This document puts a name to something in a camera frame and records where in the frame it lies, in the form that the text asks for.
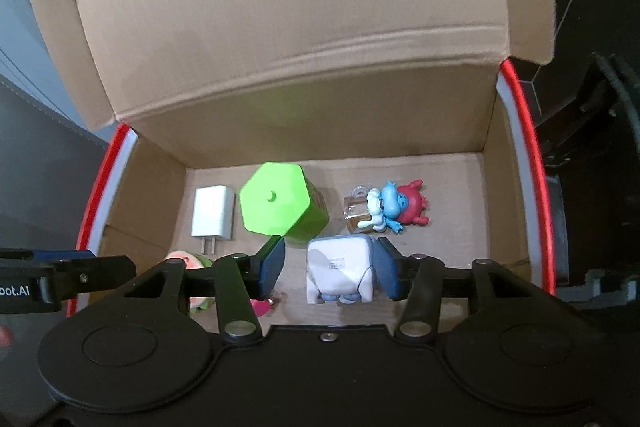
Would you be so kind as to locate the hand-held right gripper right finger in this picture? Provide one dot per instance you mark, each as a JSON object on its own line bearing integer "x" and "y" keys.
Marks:
{"x": 387, "y": 271}

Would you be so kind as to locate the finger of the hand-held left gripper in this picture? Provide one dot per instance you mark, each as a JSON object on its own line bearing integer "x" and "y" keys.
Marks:
{"x": 95, "y": 272}

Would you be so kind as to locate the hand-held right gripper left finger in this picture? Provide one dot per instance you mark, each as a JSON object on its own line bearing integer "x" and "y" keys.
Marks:
{"x": 272, "y": 268}

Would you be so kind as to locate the white cube toy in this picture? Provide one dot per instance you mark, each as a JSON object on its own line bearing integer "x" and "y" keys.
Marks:
{"x": 340, "y": 264}

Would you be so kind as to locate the blue and red figurine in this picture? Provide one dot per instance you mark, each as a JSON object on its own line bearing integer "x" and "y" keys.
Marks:
{"x": 400, "y": 207}

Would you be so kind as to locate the pink and green toy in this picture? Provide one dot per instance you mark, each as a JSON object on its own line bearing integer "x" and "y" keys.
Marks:
{"x": 192, "y": 261}

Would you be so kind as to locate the red cardboard box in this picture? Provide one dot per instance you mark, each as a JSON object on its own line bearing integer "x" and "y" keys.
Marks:
{"x": 300, "y": 32}

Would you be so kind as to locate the green hexagonal container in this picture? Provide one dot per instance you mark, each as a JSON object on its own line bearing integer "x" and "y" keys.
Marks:
{"x": 275, "y": 202}

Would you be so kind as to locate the white wall charger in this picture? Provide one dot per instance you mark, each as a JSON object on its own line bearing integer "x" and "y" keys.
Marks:
{"x": 212, "y": 212}

